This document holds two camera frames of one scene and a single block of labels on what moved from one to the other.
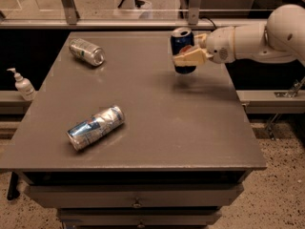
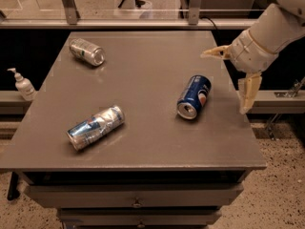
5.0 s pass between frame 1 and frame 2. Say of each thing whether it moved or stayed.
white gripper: moved
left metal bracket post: stayed
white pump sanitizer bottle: stayed
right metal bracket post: stayed
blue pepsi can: moved
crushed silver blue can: stayed
